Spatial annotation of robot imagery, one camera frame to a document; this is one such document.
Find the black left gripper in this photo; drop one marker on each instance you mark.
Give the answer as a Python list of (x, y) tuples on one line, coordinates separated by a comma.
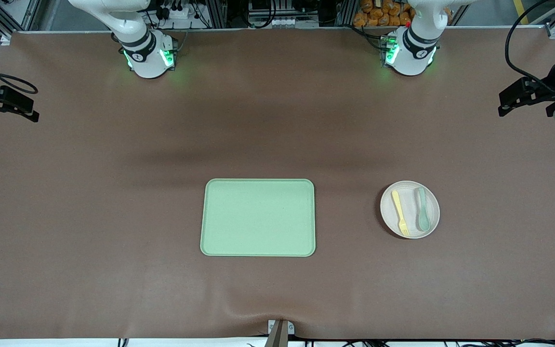
[(552, 82)]

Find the beige round plate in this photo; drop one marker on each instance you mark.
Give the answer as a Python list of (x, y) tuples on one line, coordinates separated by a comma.
[(410, 193)]

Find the yellow plastic fork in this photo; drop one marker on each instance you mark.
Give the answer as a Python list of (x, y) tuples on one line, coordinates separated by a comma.
[(398, 207)]

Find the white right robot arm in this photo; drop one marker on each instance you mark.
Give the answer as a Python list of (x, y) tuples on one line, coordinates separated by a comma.
[(147, 53)]

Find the pale green plastic spoon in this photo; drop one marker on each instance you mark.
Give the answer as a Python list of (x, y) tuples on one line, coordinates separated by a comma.
[(423, 221)]

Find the pile of orange items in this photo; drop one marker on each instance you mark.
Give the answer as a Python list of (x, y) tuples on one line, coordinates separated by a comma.
[(378, 12)]

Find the white power strip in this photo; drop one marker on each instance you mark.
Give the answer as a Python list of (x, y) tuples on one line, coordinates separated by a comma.
[(176, 12)]

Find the white terminal block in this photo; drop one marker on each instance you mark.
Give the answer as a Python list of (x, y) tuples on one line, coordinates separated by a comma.
[(280, 22)]

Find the light green rectangular tray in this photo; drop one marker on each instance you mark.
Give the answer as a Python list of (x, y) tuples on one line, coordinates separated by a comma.
[(258, 217)]

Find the aluminium frame post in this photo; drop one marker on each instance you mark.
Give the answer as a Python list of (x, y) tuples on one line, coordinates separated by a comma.
[(347, 12), (216, 12)]

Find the metal table edge bracket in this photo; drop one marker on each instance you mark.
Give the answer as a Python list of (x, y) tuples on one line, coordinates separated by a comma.
[(280, 332)]

